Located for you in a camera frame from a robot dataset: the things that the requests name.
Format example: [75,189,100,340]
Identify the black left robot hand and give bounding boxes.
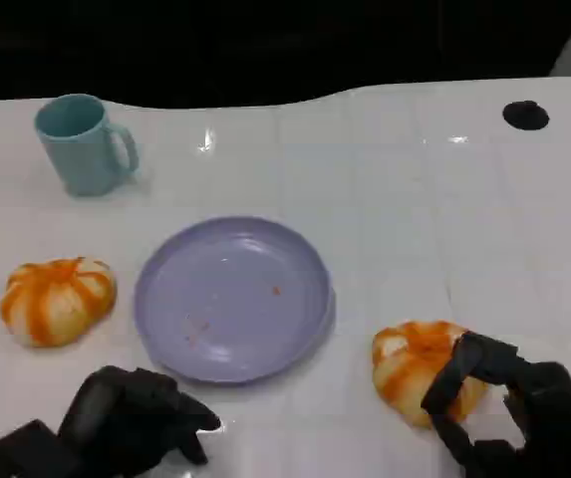
[58,365,222,478]

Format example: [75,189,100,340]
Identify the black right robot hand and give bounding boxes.
[421,330,571,478]

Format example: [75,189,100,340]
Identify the orange and white bread roll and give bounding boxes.
[0,256,118,349]
[371,320,489,429]

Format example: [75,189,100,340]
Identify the lilac plate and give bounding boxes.
[133,214,337,387]

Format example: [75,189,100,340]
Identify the pale green mug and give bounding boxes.
[34,93,141,198]

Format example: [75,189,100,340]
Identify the black round table grommet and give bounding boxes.
[501,100,550,131]

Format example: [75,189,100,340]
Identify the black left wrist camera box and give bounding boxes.
[0,419,85,478]

